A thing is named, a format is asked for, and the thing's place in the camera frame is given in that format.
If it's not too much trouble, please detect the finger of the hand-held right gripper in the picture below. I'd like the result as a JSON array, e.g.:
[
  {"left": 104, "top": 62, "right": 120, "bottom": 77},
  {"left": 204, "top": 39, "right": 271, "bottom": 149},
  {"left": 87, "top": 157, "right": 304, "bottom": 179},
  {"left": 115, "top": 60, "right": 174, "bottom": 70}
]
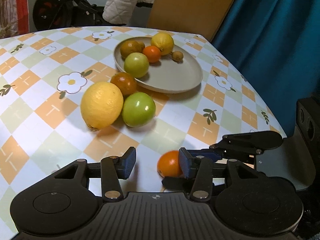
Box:
[
  {"left": 161, "top": 176, "right": 190, "bottom": 190},
  {"left": 186, "top": 131, "right": 262, "bottom": 161}
]

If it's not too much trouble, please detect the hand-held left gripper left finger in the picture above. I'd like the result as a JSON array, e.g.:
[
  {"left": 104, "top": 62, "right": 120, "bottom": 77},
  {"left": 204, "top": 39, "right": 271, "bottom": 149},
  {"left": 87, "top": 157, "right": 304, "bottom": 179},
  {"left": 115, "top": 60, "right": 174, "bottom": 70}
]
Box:
[{"left": 51, "top": 147, "right": 137, "bottom": 202}]

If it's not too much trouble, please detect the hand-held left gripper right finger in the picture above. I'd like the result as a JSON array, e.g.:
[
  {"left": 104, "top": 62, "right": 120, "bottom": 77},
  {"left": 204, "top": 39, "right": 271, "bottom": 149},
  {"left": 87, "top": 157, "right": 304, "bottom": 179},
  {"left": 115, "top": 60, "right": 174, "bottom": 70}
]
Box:
[{"left": 179, "top": 147, "right": 266, "bottom": 202}]

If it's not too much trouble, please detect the small orange tangerine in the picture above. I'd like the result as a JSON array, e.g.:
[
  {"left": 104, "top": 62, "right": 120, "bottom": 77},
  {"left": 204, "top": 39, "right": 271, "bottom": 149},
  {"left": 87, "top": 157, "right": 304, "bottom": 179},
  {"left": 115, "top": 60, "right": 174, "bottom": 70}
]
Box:
[
  {"left": 142, "top": 45, "right": 161, "bottom": 63},
  {"left": 157, "top": 151, "right": 183, "bottom": 178}
]

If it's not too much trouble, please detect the green apple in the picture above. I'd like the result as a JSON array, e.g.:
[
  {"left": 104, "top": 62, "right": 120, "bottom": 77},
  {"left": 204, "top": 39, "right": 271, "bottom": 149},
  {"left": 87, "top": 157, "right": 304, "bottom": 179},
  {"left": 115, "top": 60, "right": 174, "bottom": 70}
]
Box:
[
  {"left": 124, "top": 52, "right": 150, "bottom": 79},
  {"left": 122, "top": 92, "right": 156, "bottom": 127}
]

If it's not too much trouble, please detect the yellow lemon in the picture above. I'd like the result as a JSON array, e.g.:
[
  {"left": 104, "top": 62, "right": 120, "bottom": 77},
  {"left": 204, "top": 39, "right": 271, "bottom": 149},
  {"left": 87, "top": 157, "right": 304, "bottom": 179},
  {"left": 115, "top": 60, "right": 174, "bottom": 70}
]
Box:
[
  {"left": 80, "top": 82, "right": 124, "bottom": 132},
  {"left": 151, "top": 32, "right": 175, "bottom": 56}
]

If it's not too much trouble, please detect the brownish green mandarin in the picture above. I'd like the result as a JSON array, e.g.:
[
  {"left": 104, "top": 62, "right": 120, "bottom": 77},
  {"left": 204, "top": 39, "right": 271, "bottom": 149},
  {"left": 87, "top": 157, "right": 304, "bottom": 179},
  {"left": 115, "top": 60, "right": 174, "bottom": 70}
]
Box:
[
  {"left": 110, "top": 72, "right": 137, "bottom": 96},
  {"left": 120, "top": 41, "right": 143, "bottom": 60}
]

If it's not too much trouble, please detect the beige round plate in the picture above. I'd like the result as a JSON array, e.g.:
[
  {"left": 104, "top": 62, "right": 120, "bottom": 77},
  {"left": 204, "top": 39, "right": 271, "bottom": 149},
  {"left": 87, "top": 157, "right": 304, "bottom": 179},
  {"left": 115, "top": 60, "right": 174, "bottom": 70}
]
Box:
[{"left": 114, "top": 37, "right": 203, "bottom": 94}]

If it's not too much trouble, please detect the teal curtain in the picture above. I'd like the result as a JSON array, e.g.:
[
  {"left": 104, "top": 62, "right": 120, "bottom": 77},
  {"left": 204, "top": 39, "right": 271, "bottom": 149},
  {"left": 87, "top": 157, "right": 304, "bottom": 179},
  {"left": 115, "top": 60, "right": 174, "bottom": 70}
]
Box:
[{"left": 211, "top": 0, "right": 320, "bottom": 138}]

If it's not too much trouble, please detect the wooden board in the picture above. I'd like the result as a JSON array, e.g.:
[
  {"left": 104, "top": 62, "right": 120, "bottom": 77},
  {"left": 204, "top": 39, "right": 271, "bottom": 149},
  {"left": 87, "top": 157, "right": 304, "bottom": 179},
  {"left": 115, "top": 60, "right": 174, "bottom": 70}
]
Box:
[{"left": 146, "top": 0, "right": 245, "bottom": 42}]

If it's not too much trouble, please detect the white quilted cloth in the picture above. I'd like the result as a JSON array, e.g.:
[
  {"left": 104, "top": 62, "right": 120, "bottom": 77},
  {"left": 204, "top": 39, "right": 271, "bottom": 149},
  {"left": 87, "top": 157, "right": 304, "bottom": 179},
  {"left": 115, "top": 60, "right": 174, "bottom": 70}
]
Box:
[{"left": 102, "top": 0, "right": 163, "bottom": 26}]

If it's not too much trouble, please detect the black exercise bike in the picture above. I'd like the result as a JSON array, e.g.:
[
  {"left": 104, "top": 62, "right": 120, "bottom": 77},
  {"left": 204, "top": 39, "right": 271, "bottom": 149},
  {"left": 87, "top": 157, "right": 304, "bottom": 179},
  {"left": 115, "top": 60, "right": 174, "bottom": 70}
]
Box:
[{"left": 32, "top": 0, "right": 153, "bottom": 32}]

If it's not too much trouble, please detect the red printed plant backdrop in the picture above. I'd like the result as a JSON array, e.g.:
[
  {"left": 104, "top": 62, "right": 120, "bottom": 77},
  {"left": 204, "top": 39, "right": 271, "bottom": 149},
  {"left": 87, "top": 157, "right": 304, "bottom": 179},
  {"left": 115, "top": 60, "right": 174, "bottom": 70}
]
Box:
[{"left": 0, "top": 0, "right": 30, "bottom": 39}]

